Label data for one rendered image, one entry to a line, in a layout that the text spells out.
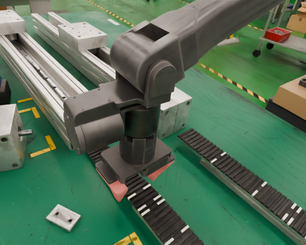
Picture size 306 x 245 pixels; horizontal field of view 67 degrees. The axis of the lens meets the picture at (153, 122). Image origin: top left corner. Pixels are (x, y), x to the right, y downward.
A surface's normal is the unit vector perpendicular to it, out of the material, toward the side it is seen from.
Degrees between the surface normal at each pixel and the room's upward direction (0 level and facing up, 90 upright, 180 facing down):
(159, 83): 89
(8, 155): 90
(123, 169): 0
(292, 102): 90
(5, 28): 90
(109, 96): 1
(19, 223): 0
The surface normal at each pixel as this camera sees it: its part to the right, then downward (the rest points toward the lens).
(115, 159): 0.09, -0.78
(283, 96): -0.82, 0.30
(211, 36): 0.67, 0.51
